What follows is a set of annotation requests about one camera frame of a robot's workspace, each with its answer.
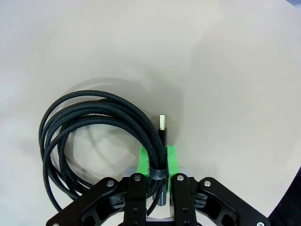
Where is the black braided USB cable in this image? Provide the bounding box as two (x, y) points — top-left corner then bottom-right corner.
(39, 90), (170, 216)

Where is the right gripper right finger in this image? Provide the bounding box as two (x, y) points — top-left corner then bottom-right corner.
(165, 145), (271, 226)

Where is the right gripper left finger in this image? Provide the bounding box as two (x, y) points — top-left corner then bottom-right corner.
(46, 145), (151, 226)

